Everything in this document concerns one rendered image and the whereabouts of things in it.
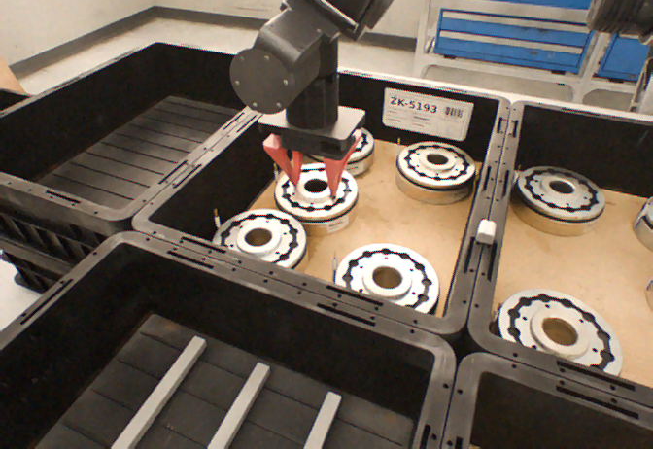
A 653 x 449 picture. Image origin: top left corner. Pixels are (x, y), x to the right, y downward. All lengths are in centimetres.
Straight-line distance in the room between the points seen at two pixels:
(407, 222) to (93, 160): 47
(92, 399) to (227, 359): 12
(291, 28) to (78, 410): 36
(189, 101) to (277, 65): 51
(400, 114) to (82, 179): 47
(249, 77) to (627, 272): 45
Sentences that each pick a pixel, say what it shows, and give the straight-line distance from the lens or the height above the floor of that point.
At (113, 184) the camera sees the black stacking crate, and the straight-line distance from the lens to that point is 67.
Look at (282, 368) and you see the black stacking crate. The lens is 42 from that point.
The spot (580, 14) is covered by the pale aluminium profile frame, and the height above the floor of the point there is 60.
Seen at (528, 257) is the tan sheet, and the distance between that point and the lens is 54.
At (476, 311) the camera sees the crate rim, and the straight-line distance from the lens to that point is 34.
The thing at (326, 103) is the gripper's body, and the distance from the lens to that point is 44.
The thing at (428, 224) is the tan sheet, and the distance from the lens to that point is 55.
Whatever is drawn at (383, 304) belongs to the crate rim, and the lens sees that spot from 33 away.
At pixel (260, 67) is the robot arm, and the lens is 36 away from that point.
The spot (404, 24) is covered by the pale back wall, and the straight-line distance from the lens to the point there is 342.
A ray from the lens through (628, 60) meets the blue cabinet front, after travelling 254.
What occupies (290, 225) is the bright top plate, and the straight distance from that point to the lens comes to 49.
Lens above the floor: 119
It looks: 40 degrees down
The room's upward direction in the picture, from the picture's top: straight up
